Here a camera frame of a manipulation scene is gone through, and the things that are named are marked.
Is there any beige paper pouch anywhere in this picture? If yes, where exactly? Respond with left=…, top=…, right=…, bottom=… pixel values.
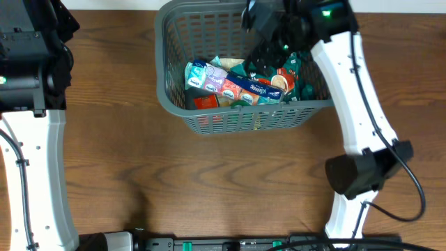
left=220, top=58, right=245, bottom=71

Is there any green lid jar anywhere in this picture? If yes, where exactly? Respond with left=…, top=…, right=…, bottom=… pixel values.
left=230, top=100, right=250, bottom=108

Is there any green coffee bag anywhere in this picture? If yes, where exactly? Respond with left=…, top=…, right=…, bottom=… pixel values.
left=229, top=52, right=316, bottom=102

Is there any orange pasta package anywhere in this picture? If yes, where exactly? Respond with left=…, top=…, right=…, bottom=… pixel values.
left=193, top=94, right=231, bottom=109

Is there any grey plastic basket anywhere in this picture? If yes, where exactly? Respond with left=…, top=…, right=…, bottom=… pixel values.
left=155, top=1, right=333, bottom=135

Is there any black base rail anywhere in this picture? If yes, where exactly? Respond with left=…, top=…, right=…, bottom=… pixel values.
left=133, top=234, right=402, bottom=251

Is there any left black cable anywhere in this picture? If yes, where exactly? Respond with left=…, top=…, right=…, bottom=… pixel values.
left=0, top=127, right=39, bottom=251

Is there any tissue pack multipack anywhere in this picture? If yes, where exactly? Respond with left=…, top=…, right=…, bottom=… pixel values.
left=187, top=60, right=282, bottom=105

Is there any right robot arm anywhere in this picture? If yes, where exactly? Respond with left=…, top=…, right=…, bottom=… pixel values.
left=242, top=1, right=413, bottom=250

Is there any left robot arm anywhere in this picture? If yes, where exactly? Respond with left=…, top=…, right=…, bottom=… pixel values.
left=1, top=0, right=135, bottom=250

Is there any black cable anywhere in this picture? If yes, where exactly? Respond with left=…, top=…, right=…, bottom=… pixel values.
left=0, top=127, right=39, bottom=251
left=350, top=31, right=427, bottom=240

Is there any right black cable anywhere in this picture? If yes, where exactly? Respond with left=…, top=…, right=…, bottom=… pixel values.
left=350, top=31, right=427, bottom=240

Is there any light blue wipes packet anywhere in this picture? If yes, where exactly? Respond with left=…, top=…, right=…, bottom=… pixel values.
left=184, top=56, right=222, bottom=90

